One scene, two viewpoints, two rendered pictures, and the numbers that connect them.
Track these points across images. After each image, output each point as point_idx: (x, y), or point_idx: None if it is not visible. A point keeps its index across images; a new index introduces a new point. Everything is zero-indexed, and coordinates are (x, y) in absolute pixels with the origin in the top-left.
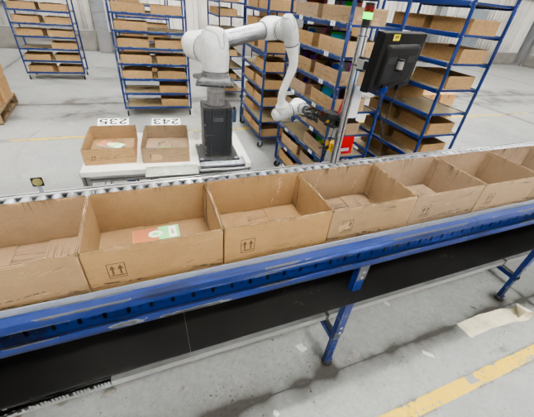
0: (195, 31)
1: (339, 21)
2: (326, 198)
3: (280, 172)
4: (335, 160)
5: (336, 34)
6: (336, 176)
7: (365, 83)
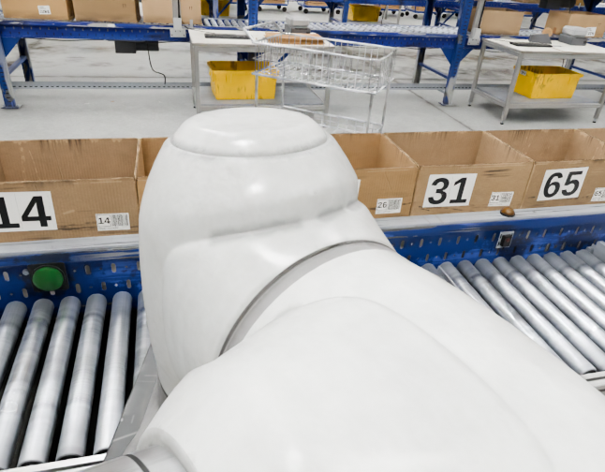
0: (476, 331)
1: None
2: (73, 235)
3: (42, 446)
4: None
5: None
6: (53, 198)
7: None
